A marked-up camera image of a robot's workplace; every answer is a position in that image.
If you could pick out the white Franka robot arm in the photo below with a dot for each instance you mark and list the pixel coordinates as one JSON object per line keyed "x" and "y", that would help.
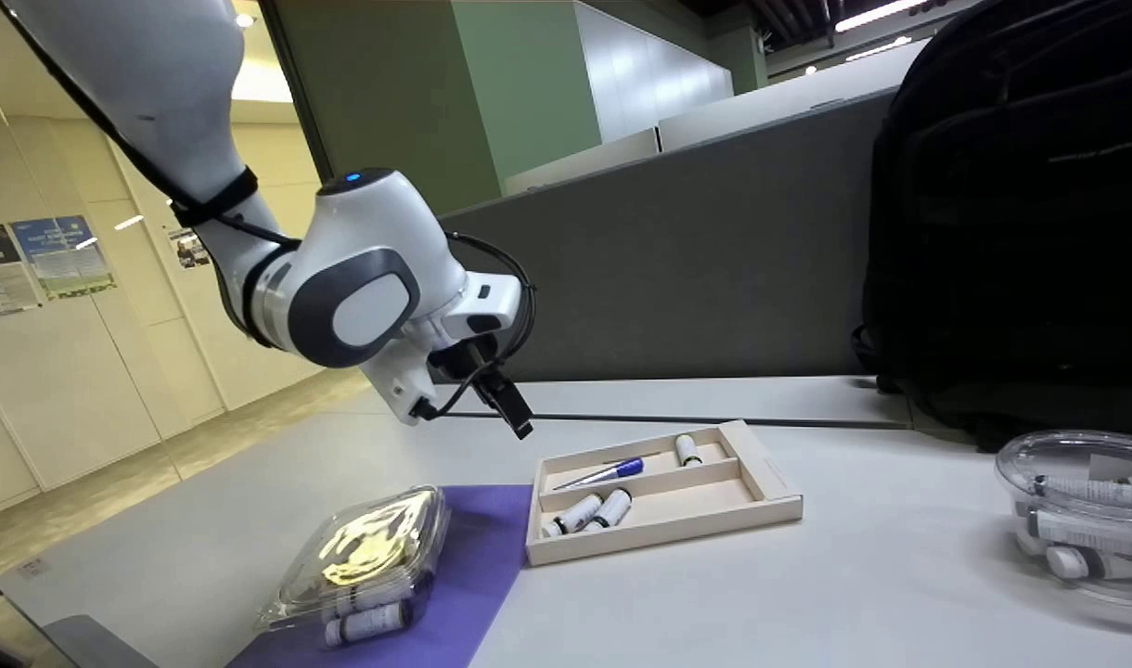
{"x": 181, "y": 112}

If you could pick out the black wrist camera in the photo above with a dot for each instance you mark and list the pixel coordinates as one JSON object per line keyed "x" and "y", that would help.
{"x": 459, "y": 357}

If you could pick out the clear round plastic bowl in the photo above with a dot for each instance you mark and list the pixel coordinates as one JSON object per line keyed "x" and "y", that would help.
{"x": 1086, "y": 599}

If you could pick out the black backpack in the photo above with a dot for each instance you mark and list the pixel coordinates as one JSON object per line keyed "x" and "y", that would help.
{"x": 1022, "y": 208}

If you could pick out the green pillar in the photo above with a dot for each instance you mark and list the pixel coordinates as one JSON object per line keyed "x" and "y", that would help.
{"x": 465, "y": 88}

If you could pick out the purple mat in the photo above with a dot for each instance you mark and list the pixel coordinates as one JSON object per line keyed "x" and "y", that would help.
{"x": 478, "y": 558}

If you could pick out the wall poster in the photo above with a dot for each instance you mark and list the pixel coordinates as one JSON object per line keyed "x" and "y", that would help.
{"x": 66, "y": 259}
{"x": 3, "y": 268}

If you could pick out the grey desk partition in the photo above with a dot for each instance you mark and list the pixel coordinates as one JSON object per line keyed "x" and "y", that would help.
{"x": 688, "y": 248}

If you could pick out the light wooden tray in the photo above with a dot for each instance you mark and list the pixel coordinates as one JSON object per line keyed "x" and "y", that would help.
{"x": 700, "y": 501}

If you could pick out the clear plastic clamshell container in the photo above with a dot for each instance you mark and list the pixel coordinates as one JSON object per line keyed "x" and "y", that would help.
{"x": 366, "y": 550}

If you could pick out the blue marker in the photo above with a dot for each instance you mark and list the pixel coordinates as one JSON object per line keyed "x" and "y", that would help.
{"x": 603, "y": 473}

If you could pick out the white cylindrical marker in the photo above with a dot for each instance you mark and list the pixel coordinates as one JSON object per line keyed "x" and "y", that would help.
{"x": 1086, "y": 534}
{"x": 1071, "y": 562}
{"x": 371, "y": 593}
{"x": 614, "y": 508}
{"x": 369, "y": 625}
{"x": 577, "y": 513}
{"x": 688, "y": 451}

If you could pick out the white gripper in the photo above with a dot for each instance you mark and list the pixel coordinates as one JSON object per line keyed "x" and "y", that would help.
{"x": 410, "y": 373}

